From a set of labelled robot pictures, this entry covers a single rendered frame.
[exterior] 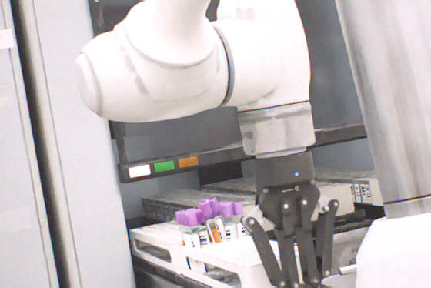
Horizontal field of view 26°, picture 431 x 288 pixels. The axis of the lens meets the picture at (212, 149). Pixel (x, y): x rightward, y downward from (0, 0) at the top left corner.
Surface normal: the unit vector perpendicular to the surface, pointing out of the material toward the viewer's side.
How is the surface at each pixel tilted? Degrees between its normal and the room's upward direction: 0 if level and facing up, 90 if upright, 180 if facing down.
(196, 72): 132
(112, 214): 90
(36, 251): 90
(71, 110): 90
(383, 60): 88
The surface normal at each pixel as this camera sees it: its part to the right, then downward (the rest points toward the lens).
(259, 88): 0.24, 0.54
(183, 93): 0.44, 0.66
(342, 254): 0.33, 0.00
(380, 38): -0.68, 0.11
